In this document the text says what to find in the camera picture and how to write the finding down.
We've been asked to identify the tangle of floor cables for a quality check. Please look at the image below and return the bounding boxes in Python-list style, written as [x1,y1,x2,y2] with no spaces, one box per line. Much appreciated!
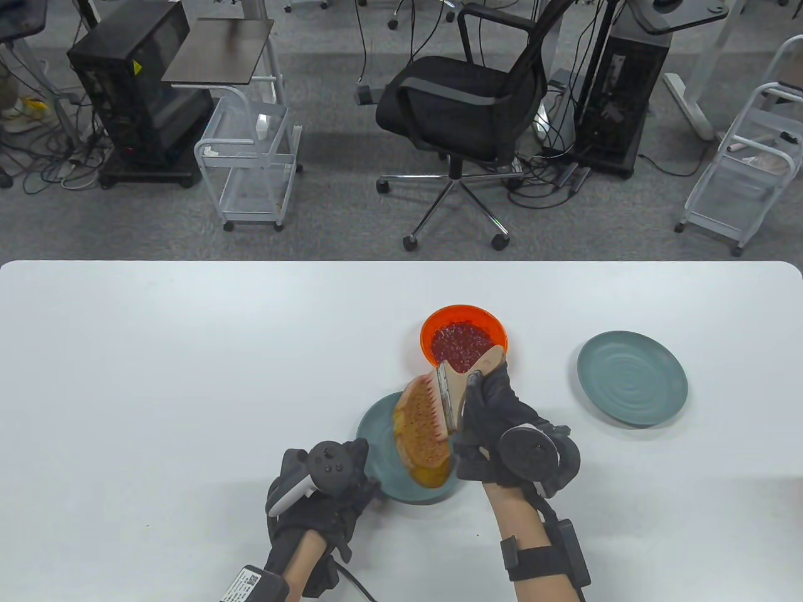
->
[0,119,114,195]

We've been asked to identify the white desk leg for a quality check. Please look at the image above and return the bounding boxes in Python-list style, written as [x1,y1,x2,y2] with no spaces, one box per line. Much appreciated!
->
[664,0,747,142]

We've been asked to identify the black cable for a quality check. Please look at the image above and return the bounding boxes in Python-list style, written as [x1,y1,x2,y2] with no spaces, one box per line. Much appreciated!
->
[339,561,377,602]

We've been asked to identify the black and white handheld controller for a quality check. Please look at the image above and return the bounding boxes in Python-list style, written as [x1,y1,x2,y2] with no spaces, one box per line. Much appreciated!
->
[497,423,581,499]
[268,441,353,518]

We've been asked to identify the person's right hand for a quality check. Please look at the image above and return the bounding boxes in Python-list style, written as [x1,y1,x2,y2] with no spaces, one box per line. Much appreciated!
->
[452,362,541,487]

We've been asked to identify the black power strip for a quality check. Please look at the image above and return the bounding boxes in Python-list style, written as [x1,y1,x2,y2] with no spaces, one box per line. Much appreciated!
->
[552,164,592,189]

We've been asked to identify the person's left hand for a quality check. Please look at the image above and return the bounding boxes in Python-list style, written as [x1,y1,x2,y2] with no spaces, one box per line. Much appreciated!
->
[267,438,382,562]

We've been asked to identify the person's right forearm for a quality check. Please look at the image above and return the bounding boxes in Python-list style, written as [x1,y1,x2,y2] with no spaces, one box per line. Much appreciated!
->
[483,483,578,602]

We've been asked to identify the teal round plate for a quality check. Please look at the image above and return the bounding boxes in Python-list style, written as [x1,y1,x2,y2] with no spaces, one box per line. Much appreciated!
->
[356,390,471,506]
[577,330,689,429]

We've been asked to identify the toasted bread slice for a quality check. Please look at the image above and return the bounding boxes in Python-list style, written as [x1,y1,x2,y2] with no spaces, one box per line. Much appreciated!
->
[392,375,454,488]

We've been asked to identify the orange plastic bowl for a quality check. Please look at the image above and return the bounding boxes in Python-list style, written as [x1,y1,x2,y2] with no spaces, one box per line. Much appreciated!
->
[419,305,508,371]

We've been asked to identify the black computer tower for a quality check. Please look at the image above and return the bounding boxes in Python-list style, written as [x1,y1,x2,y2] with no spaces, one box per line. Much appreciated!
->
[574,16,673,181]
[66,1,214,189]

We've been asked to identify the small brown side table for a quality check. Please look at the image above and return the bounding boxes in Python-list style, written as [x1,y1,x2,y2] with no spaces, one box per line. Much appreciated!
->
[161,18,275,85]

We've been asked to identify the white wire cart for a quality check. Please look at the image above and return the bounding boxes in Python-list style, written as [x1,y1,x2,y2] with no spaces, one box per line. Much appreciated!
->
[193,85,304,233]
[674,34,803,256]

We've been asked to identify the wooden brush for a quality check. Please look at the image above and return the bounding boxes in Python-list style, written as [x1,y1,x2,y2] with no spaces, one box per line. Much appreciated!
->
[422,346,508,436]

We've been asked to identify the person's left forearm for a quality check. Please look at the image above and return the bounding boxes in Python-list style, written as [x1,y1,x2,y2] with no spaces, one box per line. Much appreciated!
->
[282,530,330,602]

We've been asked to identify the dark grey desk top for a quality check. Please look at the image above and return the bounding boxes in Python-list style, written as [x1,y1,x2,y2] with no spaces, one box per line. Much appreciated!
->
[0,0,48,45]
[627,0,731,35]

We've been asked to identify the black office chair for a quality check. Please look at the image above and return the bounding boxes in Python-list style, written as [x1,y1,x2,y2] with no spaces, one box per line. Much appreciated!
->
[375,0,578,253]

